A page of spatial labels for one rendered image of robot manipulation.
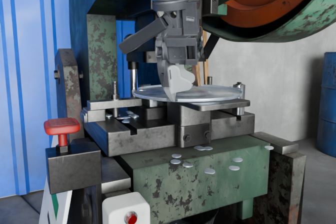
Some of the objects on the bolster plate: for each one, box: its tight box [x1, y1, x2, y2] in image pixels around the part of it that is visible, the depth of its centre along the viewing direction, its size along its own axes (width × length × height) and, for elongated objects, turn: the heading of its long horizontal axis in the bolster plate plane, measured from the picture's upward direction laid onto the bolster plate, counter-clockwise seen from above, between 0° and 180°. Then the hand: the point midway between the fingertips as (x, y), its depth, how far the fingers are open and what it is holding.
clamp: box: [80, 81, 143, 123], centre depth 82 cm, size 6×17×10 cm
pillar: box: [130, 70, 138, 98], centre depth 90 cm, size 2×2×14 cm
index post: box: [232, 82, 246, 116], centre depth 86 cm, size 3×3×10 cm
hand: (169, 95), depth 64 cm, fingers closed
